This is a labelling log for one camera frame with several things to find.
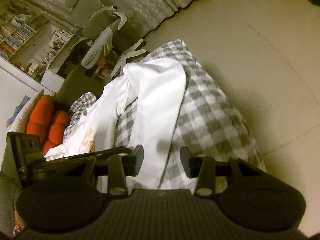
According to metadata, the upper red plush cushion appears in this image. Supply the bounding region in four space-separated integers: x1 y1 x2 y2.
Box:
26 95 54 144

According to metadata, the grey white checkered bedsheet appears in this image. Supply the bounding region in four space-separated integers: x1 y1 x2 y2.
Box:
63 40 265 189

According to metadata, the white long sleeve shirt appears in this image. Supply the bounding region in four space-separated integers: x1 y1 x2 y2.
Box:
44 58 186 189

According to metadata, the lower red plush cushion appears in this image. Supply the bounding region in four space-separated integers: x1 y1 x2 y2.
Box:
43 110 70 155

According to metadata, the white grey pillow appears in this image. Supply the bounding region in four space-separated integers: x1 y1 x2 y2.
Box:
8 89 44 133

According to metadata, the blue plush toy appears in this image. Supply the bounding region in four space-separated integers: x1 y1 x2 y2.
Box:
5 96 30 128

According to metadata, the white desk with shelves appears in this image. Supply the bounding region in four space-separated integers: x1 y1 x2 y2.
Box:
1 0 78 93

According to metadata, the red plush cushion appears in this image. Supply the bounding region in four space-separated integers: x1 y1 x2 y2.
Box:
43 110 70 155
26 95 54 144

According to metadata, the grey white office chair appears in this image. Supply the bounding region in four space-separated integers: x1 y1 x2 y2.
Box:
64 0 148 79

